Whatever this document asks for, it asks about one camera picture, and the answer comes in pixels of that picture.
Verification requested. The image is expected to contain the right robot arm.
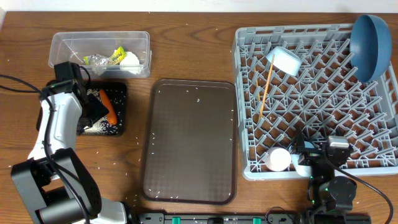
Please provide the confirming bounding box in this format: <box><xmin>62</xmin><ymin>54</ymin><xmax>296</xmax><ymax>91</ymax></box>
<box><xmin>292</xmin><ymin>127</ymin><xmax>357</xmax><ymax>223</ymax></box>

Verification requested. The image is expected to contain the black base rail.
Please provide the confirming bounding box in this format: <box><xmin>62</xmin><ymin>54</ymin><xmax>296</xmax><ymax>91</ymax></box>
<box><xmin>136</xmin><ymin>212</ymin><xmax>373</xmax><ymax>224</ymax></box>

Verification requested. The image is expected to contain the grey dishwasher rack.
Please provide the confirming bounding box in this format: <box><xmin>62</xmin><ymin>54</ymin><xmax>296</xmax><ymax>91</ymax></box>
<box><xmin>232</xmin><ymin>24</ymin><xmax>397</xmax><ymax>181</ymax></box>

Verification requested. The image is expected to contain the orange carrot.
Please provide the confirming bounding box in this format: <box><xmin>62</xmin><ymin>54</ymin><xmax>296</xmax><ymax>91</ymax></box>
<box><xmin>99</xmin><ymin>89</ymin><xmax>118</xmax><ymax>125</ymax></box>

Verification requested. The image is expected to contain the wooden chopstick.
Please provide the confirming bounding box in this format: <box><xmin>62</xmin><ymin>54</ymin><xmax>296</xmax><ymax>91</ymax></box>
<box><xmin>254</xmin><ymin>67</ymin><xmax>261</xmax><ymax>102</ymax></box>
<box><xmin>259</xmin><ymin>54</ymin><xmax>275</xmax><ymax>119</ymax></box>

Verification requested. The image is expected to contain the yellow green snack wrapper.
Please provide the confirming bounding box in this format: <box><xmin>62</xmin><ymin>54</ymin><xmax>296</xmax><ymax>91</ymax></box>
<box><xmin>83</xmin><ymin>47</ymin><xmax>127</xmax><ymax>75</ymax></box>

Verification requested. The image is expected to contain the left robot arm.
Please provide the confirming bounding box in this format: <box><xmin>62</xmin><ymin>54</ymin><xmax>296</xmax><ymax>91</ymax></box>
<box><xmin>11</xmin><ymin>81</ymin><xmax>129</xmax><ymax>223</ymax></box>

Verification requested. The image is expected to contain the pile of white rice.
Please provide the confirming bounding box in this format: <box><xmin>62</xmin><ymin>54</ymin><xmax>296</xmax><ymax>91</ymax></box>
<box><xmin>83</xmin><ymin>89</ymin><xmax>126</xmax><ymax>136</ymax></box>

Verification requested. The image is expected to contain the pink cup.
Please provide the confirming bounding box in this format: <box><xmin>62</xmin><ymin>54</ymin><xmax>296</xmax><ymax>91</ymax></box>
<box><xmin>265</xmin><ymin>147</ymin><xmax>292</xmax><ymax>172</ymax></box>

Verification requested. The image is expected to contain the brown serving tray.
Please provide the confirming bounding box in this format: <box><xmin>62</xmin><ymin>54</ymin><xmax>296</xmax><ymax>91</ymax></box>
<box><xmin>140</xmin><ymin>79</ymin><xmax>238</xmax><ymax>205</ymax></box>

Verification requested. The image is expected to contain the dark blue plate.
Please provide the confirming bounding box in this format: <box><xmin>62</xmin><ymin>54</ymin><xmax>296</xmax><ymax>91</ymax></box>
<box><xmin>349</xmin><ymin>14</ymin><xmax>392</xmax><ymax>83</ymax></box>

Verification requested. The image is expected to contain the light blue cup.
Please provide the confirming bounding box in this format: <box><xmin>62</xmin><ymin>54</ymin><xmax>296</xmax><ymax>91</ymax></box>
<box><xmin>288</xmin><ymin>141</ymin><xmax>317</xmax><ymax>177</ymax></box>

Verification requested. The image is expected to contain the black tray bin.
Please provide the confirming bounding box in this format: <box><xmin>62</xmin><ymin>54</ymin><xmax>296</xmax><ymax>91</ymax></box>
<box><xmin>46</xmin><ymin>80</ymin><xmax>128</xmax><ymax>136</ymax></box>

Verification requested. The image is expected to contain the white tissue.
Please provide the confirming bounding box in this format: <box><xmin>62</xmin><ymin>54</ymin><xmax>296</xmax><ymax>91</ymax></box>
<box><xmin>119</xmin><ymin>52</ymin><xmax>142</xmax><ymax>74</ymax></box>

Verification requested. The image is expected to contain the clear plastic bin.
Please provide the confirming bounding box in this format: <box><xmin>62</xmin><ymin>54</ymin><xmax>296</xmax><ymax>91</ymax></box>
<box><xmin>49</xmin><ymin>31</ymin><xmax>152</xmax><ymax>79</ymax></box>

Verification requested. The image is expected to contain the light blue bowl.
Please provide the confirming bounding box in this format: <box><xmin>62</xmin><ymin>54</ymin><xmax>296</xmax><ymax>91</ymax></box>
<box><xmin>266</xmin><ymin>46</ymin><xmax>302</xmax><ymax>76</ymax></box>

